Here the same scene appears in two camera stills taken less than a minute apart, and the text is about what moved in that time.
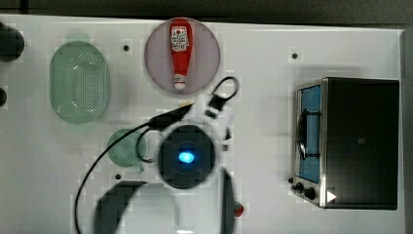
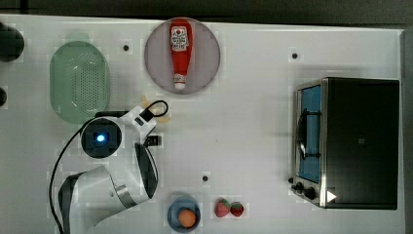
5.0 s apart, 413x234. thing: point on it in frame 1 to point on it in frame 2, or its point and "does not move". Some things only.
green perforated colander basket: [79, 83] does not move
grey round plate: [205, 59] does not move
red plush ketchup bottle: [181, 40] does not move
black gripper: [165, 120] to [153, 140]
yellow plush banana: [182, 103] to [157, 110]
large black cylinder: [12, 43] does not move
